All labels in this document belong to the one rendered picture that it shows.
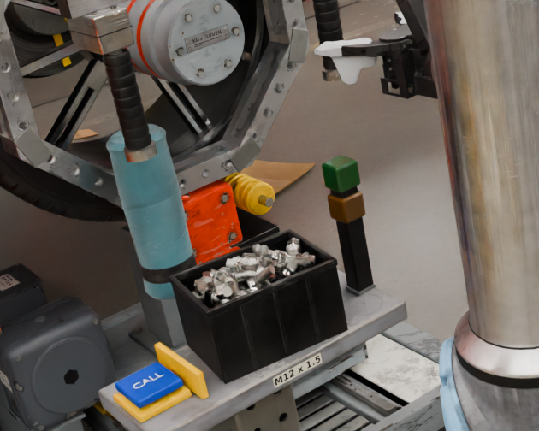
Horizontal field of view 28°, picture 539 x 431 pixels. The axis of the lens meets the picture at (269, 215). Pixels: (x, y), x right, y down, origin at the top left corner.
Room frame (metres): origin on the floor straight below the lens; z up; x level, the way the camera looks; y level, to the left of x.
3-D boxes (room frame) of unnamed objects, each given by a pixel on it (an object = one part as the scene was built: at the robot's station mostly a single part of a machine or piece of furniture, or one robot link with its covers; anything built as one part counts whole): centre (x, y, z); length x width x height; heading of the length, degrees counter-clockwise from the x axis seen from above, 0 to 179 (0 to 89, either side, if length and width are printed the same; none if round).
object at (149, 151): (1.37, 0.15, 0.83); 0.04 x 0.04 x 0.16
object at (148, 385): (1.24, 0.21, 0.47); 0.07 x 0.07 x 0.02; 30
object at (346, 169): (1.43, -0.11, 0.64); 0.04 x 0.04 x 0.04; 30
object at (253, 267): (1.34, 0.04, 0.51); 0.20 x 0.14 x 0.13; 112
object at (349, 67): (1.42, -0.15, 0.80); 0.09 x 0.03 x 0.06; 66
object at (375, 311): (1.33, 0.06, 0.44); 0.43 x 0.17 x 0.03; 120
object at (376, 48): (1.39, -0.18, 0.83); 0.09 x 0.05 x 0.02; 66
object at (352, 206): (1.43, -0.11, 0.59); 0.04 x 0.04 x 0.04; 30
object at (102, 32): (1.40, 0.17, 0.93); 0.09 x 0.05 x 0.05; 30
